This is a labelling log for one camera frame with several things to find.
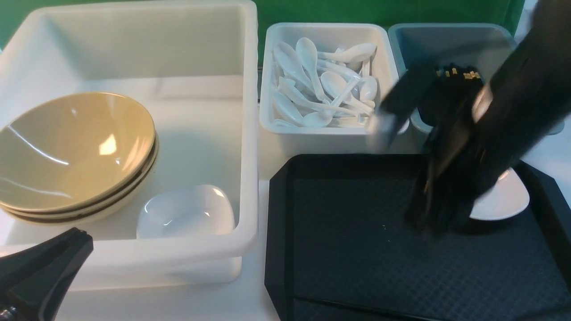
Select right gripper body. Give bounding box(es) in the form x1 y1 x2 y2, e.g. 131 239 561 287
404 90 483 235

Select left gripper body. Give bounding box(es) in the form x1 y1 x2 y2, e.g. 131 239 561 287
0 227 94 321

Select white square sauce dish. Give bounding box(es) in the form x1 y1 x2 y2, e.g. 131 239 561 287
470 167 530 221

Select yellow noodle bowl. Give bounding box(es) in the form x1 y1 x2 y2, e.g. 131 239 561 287
1 93 156 213

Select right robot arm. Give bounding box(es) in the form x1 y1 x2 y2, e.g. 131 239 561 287
405 0 570 235

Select bundle of black chopsticks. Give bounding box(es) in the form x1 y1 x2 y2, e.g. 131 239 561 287
418 63 484 127

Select blue-grey plastic bin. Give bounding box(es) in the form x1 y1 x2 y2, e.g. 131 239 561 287
387 23 565 150

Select black serving tray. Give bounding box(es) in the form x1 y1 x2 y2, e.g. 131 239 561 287
265 154 570 321

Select white spoon bin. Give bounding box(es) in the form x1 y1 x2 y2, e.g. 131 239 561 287
259 23 399 158

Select pile of white spoons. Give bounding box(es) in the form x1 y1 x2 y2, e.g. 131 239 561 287
270 38 379 128

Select green backdrop cloth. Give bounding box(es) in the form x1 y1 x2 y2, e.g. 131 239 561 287
0 0 527 49

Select white dish in tub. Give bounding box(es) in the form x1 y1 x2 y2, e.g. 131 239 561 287
136 185 236 239

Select large white plastic tub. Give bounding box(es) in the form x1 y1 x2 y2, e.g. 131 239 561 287
1 0 258 291

